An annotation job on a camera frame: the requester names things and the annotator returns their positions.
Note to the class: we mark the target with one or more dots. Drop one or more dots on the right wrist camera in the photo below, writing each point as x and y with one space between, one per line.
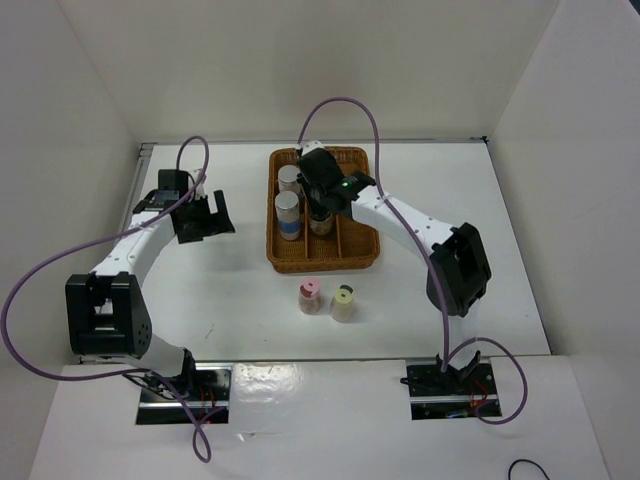
307 147

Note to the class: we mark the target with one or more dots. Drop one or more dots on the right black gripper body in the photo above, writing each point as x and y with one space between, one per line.
302 178

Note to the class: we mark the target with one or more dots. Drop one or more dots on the yellow-lid spice bottle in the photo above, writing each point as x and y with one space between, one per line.
342 307

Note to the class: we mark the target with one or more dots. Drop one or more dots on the brown wicker divided basket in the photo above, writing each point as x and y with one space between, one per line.
347 246

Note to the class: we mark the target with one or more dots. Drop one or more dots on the pink-lid spice bottle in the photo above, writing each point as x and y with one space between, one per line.
309 298

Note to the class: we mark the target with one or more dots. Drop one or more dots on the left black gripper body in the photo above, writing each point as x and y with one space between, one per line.
195 205

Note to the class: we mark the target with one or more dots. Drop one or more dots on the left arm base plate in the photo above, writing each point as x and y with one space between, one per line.
207 398

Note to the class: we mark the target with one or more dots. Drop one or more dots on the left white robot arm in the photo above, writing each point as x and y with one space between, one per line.
107 315

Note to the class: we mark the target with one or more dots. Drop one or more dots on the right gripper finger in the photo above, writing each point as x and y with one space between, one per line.
331 203
315 207

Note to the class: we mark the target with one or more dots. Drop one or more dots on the silver-lid bottle blue label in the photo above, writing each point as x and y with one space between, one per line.
287 209
287 180

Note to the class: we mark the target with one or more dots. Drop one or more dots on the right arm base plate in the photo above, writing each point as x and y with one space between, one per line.
431 397

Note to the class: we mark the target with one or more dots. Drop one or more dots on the black-lid bottle brown contents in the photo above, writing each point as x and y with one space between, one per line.
320 221

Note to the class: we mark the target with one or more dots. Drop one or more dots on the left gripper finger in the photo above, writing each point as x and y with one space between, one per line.
221 216
195 227

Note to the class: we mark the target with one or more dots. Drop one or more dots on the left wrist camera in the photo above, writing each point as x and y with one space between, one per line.
194 176

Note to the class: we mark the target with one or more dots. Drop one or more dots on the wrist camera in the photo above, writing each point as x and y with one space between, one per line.
194 176
307 147

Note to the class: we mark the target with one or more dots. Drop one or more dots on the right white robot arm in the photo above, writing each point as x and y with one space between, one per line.
458 270

